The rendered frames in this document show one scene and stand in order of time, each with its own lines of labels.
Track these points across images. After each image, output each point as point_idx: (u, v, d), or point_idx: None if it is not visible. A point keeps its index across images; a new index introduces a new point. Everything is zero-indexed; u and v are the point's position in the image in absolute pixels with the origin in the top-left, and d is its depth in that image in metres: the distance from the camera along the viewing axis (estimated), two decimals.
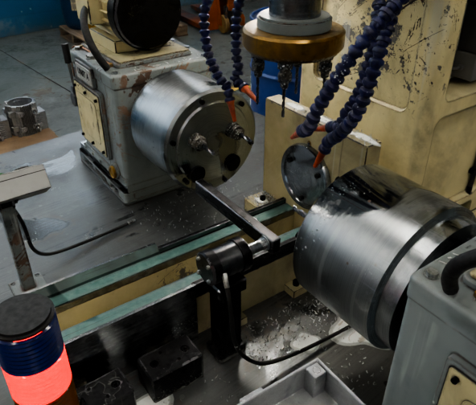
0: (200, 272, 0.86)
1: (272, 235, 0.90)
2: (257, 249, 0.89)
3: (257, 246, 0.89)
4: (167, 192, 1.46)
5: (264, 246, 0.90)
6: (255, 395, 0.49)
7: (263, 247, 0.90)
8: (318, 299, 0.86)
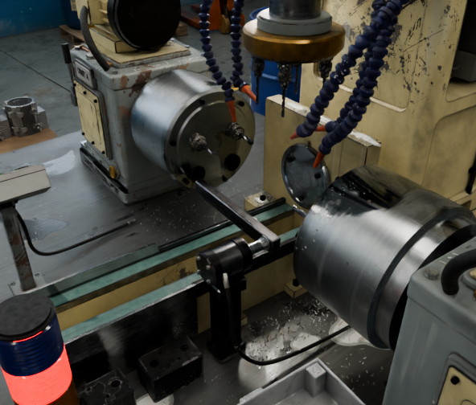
0: (200, 272, 0.86)
1: (272, 235, 0.90)
2: (257, 249, 0.89)
3: (257, 246, 0.89)
4: (167, 192, 1.46)
5: (264, 246, 0.90)
6: (255, 395, 0.49)
7: (263, 247, 0.90)
8: (318, 299, 0.86)
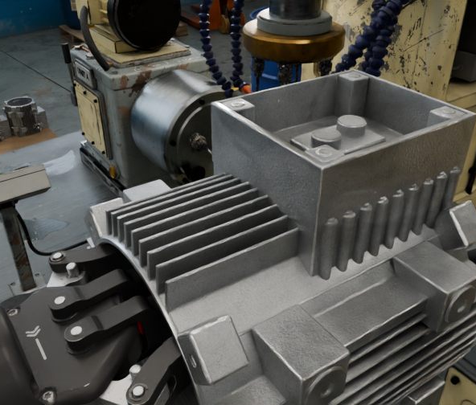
0: None
1: None
2: None
3: None
4: None
5: None
6: (266, 90, 0.33)
7: None
8: None
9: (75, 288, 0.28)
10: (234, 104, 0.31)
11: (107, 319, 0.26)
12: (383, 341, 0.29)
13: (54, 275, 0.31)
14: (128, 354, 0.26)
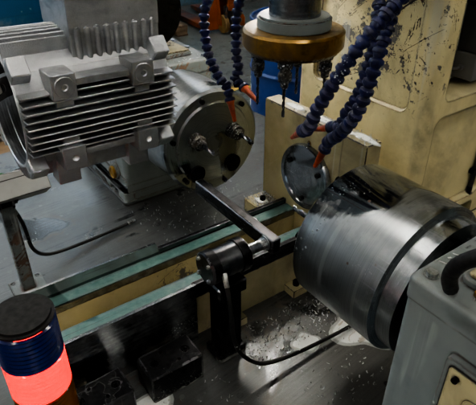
0: (200, 272, 0.86)
1: (272, 235, 0.90)
2: (257, 249, 0.89)
3: (257, 246, 0.89)
4: (167, 192, 1.46)
5: (264, 246, 0.90)
6: None
7: (263, 247, 0.90)
8: (318, 299, 0.86)
9: None
10: None
11: None
12: (108, 88, 0.64)
13: None
14: None
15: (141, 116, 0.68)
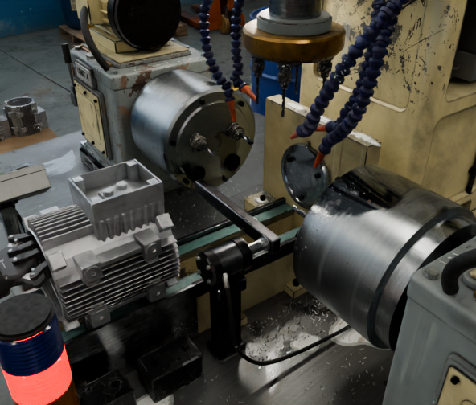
0: (200, 272, 0.86)
1: (272, 235, 0.90)
2: (257, 249, 0.89)
3: (257, 246, 0.89)
4: (167, 192, 1.46)
5: (264, 246, 0.90)
6: (92, 171, 0.86)
7: (263, 247, 0.90)
8: (318, 299, 0.86)
9: (15, 246, 0.80)
10: (75, 178, 0.84)
11: (26, 255, 0.78)
12: (126, 263, 0.81)
13: (10, 243, 0.83)
14: (32, 266, 0.78)
15: (152, 276, 0.86)
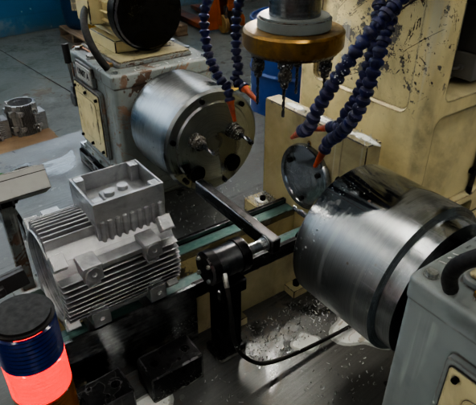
0: (200, 272, 0.86)
1: (272, 235, 0.90)
2: (257, 249, 0.89)
3: (257, 246, 0.89)
4: (167, 192, 1.46)
5: (264, 246, 0.90)
6: (92, 172, 0.86)
7: (263, 247, 0.90)
8: (318, 299, 0.86)
9: None
10: (75, 179, 0.84)
11: None
12: (127, 263, 0.82)
13: None
14: None
15: (153, 277, 0.86)
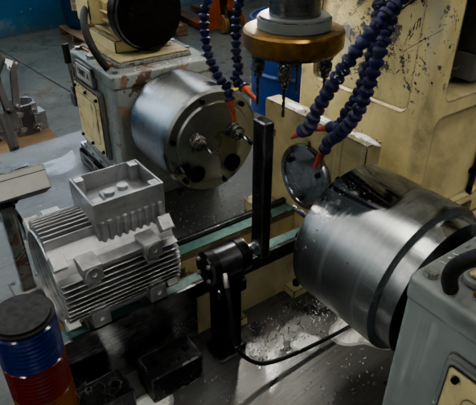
0: (200, 272, 0.86)
1: (266, 251, 0.90)
2: None
3: None
4: (167, 192, 1.46)
5: (255, 250, 0.89)
6: (92, 172, 0.86)
7: (253, 251, 0.89)
8: (318, 299, 0.86)
9: None
10: (75, 179, 0.84)
11: None
12: (127, 263, 0.82)
13: (12, 61, 1.04)
14: None
15: (153, 277, 0.86)
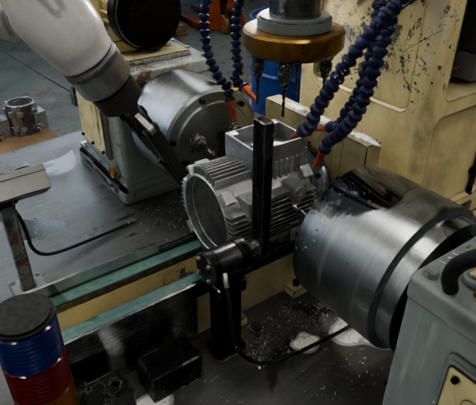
0: (200, 272, 0.86)
1: (266, 251, 0.90)
2: None
3: None
4: (167, 192, 1.46)
5: (255, 250, 0.89)
6: (242, 128, 1.01)
7: (253, 251, 0.89)
8: (318, 299, 0.86)
9: (137, 106, 0.89)
10: (231, 132, 0.98)
11: (147, 115, 0.87)
12: (276, 204, 0.96)
13: None
14: None
15: (293, 218, 1.00)
